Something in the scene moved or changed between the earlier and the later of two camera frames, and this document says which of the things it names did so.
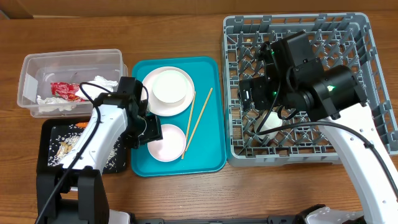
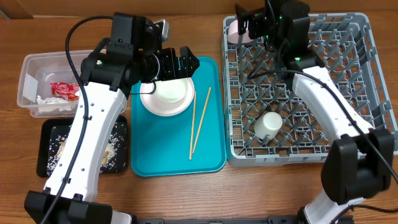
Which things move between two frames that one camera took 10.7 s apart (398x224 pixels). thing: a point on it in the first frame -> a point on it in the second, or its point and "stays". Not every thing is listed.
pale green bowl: [169, 86] stays
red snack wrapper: [66, 91] stays
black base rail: [152, 220] stays
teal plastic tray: [204, 122] stays
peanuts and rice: [60, 144] stays
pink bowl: [171, 147] -> [233, 35]
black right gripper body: [273, 98] -> [260, 28]
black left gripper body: [147, 129] -> [168, 69]
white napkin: [53, 103] stays
